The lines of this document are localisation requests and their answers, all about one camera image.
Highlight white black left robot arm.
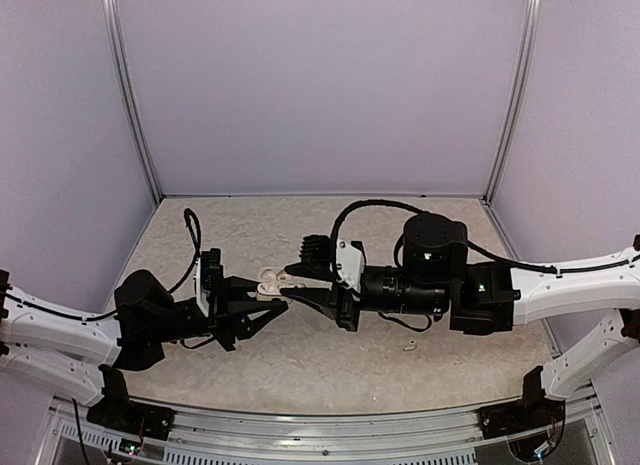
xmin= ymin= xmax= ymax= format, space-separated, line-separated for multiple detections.
xmin=1 ymin=270 xmax=288 ymax=430

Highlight white stem earbud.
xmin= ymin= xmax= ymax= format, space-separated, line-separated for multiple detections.
xmin=403 ymin=340 xmax=417 ymax=352

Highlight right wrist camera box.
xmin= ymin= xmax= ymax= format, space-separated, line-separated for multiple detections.
xmin=298 ymin=233 xmax=364 ymax=292

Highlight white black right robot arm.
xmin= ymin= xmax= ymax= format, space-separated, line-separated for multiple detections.
xmin=281 ymin=212 xmax=639 ymax=429

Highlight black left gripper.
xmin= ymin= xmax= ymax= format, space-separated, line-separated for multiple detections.
xmin=150 ymin=273 xmax=287 ymax=352

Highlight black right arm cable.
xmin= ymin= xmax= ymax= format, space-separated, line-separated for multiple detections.
xmin=329 ymin=199 xmax=640 ymax=276

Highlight aluminium frame post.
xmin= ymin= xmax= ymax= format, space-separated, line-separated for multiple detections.
xmin=101 ymin=0 xmax=164 ymax=207
xmin=483 ymin=0 xmax=542 ymax=208

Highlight right aluminium frame post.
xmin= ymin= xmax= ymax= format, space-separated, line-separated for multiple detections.
xmin=483 ymin=0 xmax=542 ymax=208

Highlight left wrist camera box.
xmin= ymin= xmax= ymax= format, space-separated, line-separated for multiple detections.
xmin=194 ymin=248 xmax=223 ymax=318

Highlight white earbud charging case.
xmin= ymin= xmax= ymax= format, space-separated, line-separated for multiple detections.
xmin=256 ymin=267 xmax=305 ymax=301

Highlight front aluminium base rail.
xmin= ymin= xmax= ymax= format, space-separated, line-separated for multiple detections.
xmin=44 ymin=384 xmax=611 ymax=465

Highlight left aluminium frame post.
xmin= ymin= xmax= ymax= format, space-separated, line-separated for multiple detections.
xmin=101 ymin=0 xmax=164 ymax=207

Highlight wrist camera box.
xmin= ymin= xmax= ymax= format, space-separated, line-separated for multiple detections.
xmin=298 ymin=233 xmax=364 ymax=292
xmin=194 ymin=248 xmax=223 ymax=318

